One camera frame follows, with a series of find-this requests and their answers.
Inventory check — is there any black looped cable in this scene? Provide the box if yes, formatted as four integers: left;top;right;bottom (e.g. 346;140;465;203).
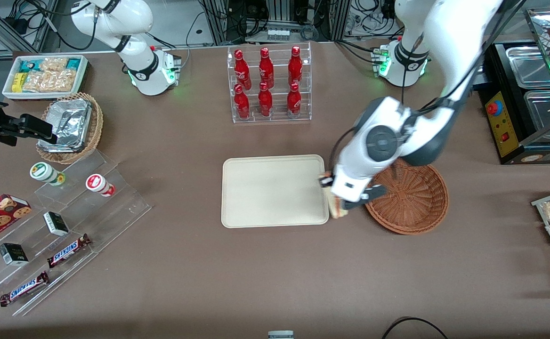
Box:
380;317;449;339

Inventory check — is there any small black box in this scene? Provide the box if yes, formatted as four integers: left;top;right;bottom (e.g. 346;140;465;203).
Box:
0;242;29;266
43;211;70;237

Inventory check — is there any red cola bottle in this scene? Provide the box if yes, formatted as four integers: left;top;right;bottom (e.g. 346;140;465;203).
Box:
286;82;302;118
258;81;274;118
288;46;303;87
259;47;275;89
234;49;251;91
234;84;251;120

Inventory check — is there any green capped drink bottle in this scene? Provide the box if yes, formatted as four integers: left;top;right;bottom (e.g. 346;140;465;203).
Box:
29;161;66;186

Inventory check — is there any light wicker basket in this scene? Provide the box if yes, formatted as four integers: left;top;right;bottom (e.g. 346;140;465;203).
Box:
35;92;104;165

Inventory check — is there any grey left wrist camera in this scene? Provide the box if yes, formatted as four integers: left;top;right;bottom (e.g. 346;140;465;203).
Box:
360;185;389;204

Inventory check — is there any steel warmer pan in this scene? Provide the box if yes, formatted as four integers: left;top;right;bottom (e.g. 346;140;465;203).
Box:
524;89;550;131
505;45;550;89

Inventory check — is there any clear acrylic bottle rack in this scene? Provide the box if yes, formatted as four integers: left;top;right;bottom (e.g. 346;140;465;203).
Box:
226;42;313;124

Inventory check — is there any snickers chocolate bar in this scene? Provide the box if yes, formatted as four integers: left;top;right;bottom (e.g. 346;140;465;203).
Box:
47;234;92;269
0;271;50;307

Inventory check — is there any aluminium frame profile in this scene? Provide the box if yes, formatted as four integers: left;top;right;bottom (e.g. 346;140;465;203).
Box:
0;0;60;53

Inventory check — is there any round brown wicker basket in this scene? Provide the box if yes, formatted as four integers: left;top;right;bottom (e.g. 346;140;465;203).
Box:
364;158;450;235

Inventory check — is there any black hot food warmer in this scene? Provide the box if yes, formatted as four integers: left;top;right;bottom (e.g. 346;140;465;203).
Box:
477;7;550;165

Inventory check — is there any triangular sandwich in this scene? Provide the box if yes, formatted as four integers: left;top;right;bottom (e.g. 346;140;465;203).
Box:
319;174;350;220

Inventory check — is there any silver foil container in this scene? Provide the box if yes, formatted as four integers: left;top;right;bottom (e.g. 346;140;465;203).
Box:
39;97;92;153

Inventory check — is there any large clear cracker bag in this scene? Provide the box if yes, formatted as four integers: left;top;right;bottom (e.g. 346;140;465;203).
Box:
22;69;79;93

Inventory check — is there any clear acrylic stepped display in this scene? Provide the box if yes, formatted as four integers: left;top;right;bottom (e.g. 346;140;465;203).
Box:
0;149;153;317

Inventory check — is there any white power strip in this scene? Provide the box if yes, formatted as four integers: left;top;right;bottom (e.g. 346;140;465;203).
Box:
266;27;295;41

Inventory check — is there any small clear cracker bag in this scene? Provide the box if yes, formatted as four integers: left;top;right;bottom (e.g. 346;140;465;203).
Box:
40;57;69;73

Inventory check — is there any white rectangular snack bin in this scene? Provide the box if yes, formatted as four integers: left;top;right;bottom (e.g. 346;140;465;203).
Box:
1;55;90;101

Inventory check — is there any beige plastic tray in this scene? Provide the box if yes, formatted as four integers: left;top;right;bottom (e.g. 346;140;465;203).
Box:
221;154;330;229

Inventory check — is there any red capped drink bottle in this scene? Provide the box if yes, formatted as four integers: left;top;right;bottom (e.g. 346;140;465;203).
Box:
85;173;116;198

